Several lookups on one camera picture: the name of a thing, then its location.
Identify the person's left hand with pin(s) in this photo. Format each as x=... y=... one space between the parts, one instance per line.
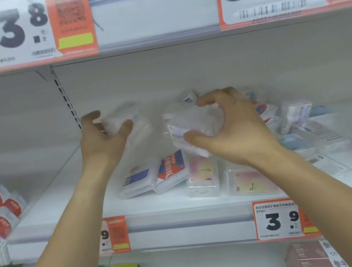
x=101 y=151

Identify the pile of teal small boxes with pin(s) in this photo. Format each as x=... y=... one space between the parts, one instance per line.
x=294 y=143

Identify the person's right hand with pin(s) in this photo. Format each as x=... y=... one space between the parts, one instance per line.
x=244 y=133

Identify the pile of red small boxes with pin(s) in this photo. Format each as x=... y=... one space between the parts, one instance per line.
x=172 y=169

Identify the stack of maroon toothpaste boxes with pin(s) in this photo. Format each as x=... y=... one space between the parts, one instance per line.
x=305 y=251

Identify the person's left forearm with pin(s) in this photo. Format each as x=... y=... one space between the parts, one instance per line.
x=56 y=261

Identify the person's right forearm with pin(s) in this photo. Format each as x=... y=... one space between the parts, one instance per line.
x=345 y=210

